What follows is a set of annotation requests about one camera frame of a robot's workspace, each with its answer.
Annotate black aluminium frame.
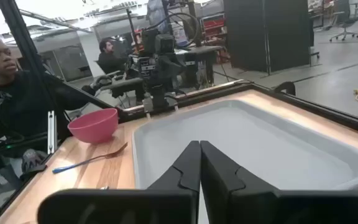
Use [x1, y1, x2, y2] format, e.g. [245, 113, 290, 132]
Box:
[0, 0, 129, 141]

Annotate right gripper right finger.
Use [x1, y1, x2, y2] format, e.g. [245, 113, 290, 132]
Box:
[200, 140, 358, 224]

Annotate black table border rail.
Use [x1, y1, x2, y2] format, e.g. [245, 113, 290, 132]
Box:
[118, 81, 358, 138]

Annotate iridescent fork with blue handle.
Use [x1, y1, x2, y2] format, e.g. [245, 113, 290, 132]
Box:
[52, 142, 129, 174]

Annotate pink plastic bowl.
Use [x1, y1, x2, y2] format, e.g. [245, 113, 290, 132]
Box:
[67, 108, 119, 144]

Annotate black table clamp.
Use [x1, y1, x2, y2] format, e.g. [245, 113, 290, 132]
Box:
[273, 81, 297, 97]

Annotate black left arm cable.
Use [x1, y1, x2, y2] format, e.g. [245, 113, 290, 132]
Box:
[144, 11, 202, 48]

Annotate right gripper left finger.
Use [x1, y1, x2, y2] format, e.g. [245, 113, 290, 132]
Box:
[37, 140, 202, 224]

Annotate person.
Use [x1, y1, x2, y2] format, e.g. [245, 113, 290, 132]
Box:
[0, 37, 105, 181]
[96, 38, 127, 76]

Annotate red shelf cart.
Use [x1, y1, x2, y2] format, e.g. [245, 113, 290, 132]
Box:
[201, 13, 230, 63]

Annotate silver aluminium bracket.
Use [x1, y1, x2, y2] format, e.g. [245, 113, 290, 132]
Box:
[47, 110, 58, 155]

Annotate office chair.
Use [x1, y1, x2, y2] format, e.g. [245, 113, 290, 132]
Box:
[329, 11, 358, 43]

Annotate black room partition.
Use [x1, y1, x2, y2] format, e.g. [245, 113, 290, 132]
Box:
[223, 0, 311, 76]

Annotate person's hand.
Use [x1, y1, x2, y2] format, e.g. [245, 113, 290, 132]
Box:
[21, 148, 48, 174]

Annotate grey plastic tray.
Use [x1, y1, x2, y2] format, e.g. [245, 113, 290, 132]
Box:
[131, 99, 358, 191]

